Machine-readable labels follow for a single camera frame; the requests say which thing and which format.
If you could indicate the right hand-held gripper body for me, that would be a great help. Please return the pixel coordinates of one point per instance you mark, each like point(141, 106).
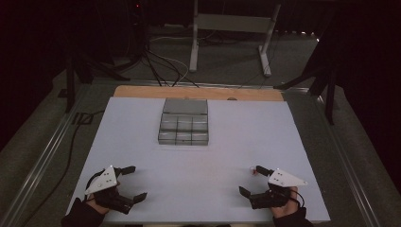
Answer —
point(283, 179)

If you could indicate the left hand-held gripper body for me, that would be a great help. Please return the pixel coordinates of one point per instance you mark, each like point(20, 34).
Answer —
point(105, 181)

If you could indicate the person's left hand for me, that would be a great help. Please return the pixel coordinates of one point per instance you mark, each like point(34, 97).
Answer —
point(97, 206)

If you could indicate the person's right hand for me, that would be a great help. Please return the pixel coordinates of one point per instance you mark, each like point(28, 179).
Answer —
point(288, 208)

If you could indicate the small red object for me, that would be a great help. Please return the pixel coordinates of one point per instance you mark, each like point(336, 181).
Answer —
point(253, 170)

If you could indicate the white table mat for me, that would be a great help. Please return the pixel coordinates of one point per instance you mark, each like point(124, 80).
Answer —
point(201, 176)

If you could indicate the clear plastic compartment box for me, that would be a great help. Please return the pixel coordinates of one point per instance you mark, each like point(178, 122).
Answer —
point(183, 126)

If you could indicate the black stand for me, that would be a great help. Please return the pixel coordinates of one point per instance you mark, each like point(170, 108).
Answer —
point(321, 75)
point(82, 71)

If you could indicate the white metal stand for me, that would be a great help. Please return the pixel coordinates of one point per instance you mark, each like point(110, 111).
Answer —
point(231, 22)

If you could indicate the metal floor rail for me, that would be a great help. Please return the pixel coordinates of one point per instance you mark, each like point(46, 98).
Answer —
point(346, 164)
point(41, 160)

